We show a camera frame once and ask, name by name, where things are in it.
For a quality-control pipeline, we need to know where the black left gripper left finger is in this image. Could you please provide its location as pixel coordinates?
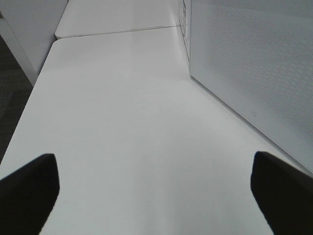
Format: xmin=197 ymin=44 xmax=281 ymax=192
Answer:
xmin=0 ymin=154 xmax=60 ymax=235

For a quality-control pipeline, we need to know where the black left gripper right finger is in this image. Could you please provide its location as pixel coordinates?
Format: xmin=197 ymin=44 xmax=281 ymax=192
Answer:
xmin=250 ymin=151 xmax=313 ymax=235

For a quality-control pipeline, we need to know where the white microwave door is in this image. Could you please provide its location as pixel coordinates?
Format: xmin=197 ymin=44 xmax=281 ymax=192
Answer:
xmin=189 ymin=0 xmax=313 ymax=170

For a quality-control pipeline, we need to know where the white microwave oven body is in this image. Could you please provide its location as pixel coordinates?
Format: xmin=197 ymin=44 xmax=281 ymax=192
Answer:
xmin=178 ymin=0 xmax=192 ymax=60

